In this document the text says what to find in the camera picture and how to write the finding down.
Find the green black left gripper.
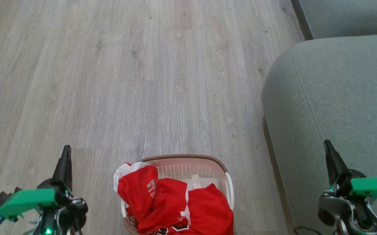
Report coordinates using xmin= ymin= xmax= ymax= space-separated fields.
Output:
xmin=0 ymin=145 xmax=89 ymax=235

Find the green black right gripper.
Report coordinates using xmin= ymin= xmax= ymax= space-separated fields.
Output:
xmin=324 ymin=139 xmax=377 ymax=229

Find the red white sports jersey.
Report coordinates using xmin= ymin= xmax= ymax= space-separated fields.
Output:
xmin=113 ymin=162 xmax=234 ymax=235

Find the grey fabric sofa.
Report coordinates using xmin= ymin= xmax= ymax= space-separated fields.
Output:
xmin=261 ymin=0 xmax=377 ymax=235

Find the white laundry basket brown rim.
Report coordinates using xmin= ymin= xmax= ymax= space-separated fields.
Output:
xmin=121 ymin=154 xmax=235 ymax=235

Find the thin black floor cable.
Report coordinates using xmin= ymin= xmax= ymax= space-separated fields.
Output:
xmin=293 ymin=226 xmax=323 ymax=235

